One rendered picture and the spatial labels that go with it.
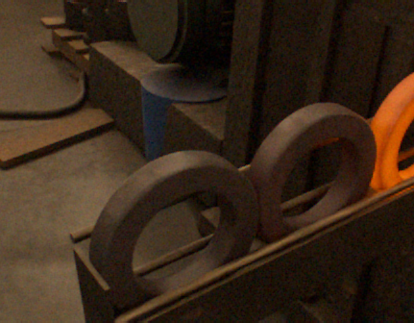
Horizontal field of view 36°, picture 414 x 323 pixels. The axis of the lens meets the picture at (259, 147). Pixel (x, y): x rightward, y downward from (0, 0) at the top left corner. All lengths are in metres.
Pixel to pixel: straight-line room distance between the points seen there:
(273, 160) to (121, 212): 0.18
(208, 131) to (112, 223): 1.23
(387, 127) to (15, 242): 1.21
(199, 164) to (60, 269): 1.09
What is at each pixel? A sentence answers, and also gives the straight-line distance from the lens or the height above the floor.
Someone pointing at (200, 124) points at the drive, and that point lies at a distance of 1.84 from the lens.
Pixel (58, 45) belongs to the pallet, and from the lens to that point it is 3.10.
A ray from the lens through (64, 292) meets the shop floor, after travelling 1.60.
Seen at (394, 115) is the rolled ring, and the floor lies 0.73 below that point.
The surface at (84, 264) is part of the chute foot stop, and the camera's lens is 0.64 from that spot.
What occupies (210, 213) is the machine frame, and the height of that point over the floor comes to 0.07.
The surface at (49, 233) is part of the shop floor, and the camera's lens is 1.80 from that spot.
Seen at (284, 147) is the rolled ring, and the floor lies 0.72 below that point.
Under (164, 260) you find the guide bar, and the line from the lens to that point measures 0.71.
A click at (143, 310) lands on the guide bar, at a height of 0.59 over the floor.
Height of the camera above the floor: 1.02
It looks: 26 degrees down
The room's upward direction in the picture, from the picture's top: 7 degrees clockwise
